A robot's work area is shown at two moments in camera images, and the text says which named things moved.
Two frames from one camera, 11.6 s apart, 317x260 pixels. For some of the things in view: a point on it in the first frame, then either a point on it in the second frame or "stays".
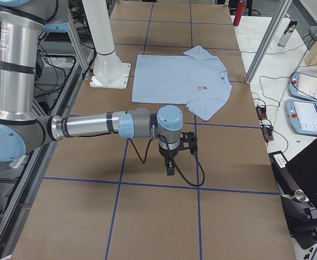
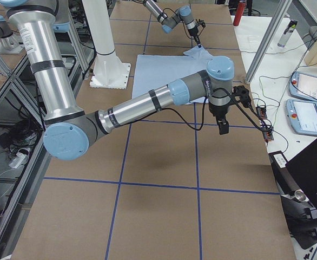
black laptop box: [308, 174] stays
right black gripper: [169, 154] to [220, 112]
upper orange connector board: [261, 112] stays
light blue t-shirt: [198, 79] stays
